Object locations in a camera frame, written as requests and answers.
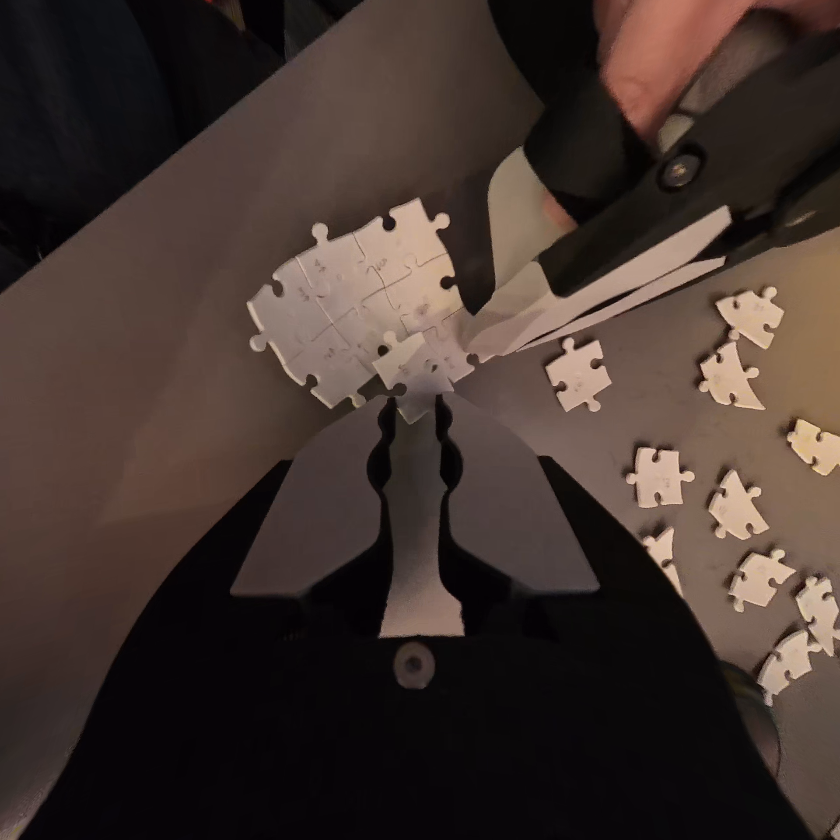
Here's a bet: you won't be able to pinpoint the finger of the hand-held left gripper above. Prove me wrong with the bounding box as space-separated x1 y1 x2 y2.
462 147 732 355
482 256 727 361

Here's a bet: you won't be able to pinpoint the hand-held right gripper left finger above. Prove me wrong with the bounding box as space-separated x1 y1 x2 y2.
231 397 398 598

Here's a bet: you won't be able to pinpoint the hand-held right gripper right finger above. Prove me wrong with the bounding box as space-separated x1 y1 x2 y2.
433 394 599 595

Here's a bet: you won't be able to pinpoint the single white jigsaw piece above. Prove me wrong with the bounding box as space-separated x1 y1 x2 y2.
372 331 455 424

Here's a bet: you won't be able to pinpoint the assembled white puzzle section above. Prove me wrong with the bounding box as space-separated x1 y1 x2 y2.
247 197 500 411

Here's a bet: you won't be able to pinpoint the scattered loose puzzle pieces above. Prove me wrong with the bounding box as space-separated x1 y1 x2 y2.
545 285 840 706

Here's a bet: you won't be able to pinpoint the person's left hand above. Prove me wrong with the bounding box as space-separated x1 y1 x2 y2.
594 0 840 139

